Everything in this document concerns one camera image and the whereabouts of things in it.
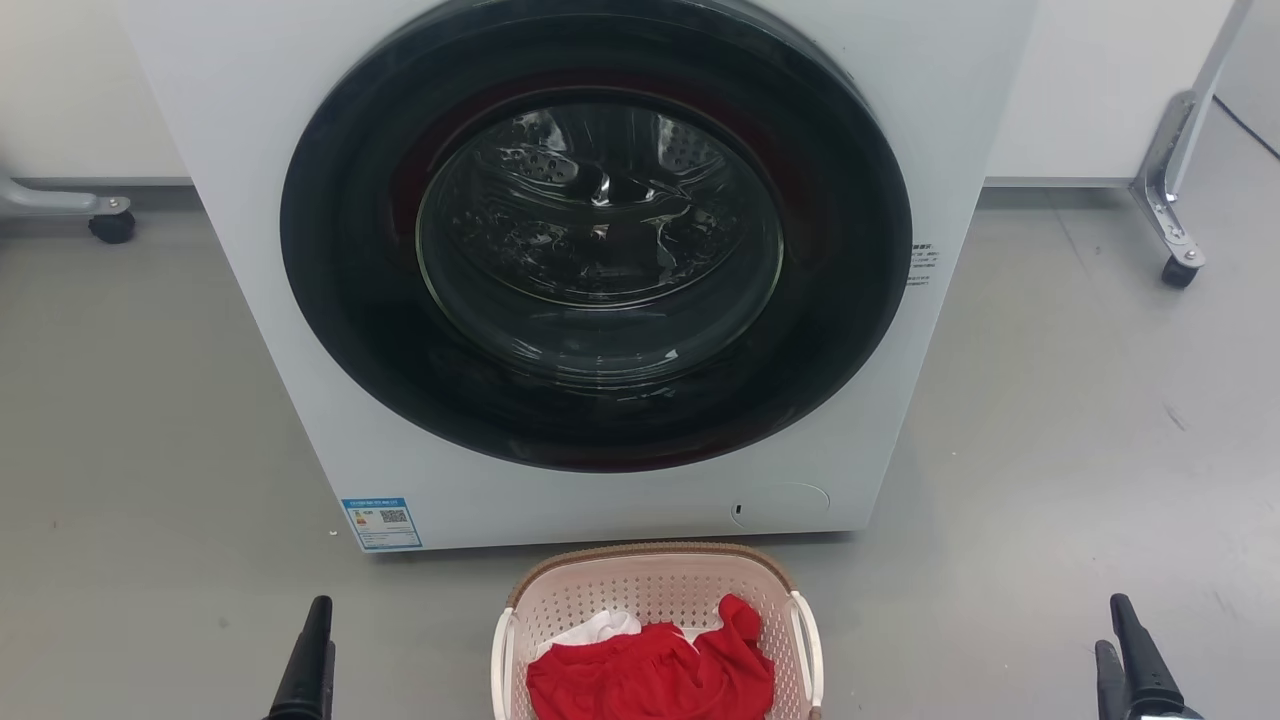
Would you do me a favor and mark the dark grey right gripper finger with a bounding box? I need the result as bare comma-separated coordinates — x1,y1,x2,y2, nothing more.
1095,640,1131,720
1110,594,1187,720

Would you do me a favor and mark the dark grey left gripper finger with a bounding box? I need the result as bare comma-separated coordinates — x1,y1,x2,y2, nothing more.
265,596,336,720

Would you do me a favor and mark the pink perforated laundry basket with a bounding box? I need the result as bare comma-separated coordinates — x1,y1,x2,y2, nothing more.
490,542,825,720

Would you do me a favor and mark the white partition panel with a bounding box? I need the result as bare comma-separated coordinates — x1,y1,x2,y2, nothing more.
0,0,193,187
984,0,1237,189

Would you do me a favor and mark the black round washer door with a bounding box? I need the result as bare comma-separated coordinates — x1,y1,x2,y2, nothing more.
280,0,913,473

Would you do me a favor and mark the grey metal frame leg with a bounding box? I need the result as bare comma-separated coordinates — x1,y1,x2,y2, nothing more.
0,178,133,219

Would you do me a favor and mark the white front-load washing machine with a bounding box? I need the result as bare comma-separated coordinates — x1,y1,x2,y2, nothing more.
118,0,1041,553

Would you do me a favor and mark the white garment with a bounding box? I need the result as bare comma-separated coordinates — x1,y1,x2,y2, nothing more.
540,610,721,661

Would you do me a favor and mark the thin black floor cable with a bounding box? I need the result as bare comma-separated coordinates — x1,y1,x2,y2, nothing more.
1215,95,1280,159

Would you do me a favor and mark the silver metal frame leg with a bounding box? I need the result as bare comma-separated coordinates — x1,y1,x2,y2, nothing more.
1130,0,1256,269

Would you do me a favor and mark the blue energy label sticker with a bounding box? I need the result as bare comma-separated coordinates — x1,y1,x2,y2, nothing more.
341,497,423,552

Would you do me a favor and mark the red garment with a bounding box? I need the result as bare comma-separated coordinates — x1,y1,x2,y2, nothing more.
526,594,776,720

